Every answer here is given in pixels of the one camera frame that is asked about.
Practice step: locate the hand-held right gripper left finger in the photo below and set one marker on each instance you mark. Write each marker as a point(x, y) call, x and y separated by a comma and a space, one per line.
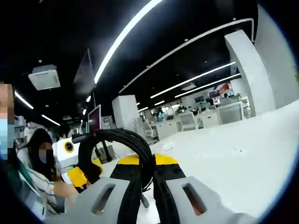
point(93, 198)

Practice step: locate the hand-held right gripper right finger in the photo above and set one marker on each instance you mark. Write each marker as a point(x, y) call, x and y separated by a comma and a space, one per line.
point(177, 186)

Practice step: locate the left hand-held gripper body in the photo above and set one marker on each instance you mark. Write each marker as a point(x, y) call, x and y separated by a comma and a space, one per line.
point(64, 156)

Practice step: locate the person's left hand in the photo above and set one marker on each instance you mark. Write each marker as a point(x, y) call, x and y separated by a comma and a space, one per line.
point(64, 190)

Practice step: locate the black laptop stand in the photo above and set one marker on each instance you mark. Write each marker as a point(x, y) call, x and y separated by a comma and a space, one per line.
point(108, 151)

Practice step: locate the person in blue mask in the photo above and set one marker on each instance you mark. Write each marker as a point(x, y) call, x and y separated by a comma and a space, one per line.
point(39, 186)

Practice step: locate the silver laptop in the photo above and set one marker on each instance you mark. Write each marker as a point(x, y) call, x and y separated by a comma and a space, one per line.
point(94, 121)

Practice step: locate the white office chair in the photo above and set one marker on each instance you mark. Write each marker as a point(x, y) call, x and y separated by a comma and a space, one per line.
point(188, 121)
point(148, 129)

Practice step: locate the ceiling air vent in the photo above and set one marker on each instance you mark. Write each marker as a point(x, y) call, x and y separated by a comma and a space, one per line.
point(44, 78)

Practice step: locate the grey mesh office chair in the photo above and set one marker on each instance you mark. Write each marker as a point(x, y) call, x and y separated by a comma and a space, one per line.
point(230, 114)

